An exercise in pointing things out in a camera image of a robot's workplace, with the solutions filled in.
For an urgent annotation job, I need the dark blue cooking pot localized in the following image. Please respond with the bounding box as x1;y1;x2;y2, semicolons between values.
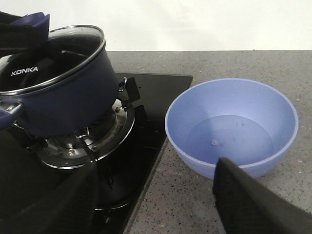
0;24;118;138

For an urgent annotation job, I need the light blue plastic bowl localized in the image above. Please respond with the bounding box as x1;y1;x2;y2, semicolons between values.
165;78;299;178

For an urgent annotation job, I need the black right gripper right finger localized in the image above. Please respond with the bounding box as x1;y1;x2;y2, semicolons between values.
213;157;312;234

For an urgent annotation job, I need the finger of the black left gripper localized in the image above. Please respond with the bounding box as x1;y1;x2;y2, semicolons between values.
19;42;63;88
0;12;46;57

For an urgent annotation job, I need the black pot support grate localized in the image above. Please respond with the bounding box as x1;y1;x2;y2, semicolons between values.
8;77;140;169

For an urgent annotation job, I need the black glass gas stove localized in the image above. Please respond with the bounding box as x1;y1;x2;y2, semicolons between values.
0;73;193;234

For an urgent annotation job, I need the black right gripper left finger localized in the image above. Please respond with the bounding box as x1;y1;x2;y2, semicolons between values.
0;164;98;234

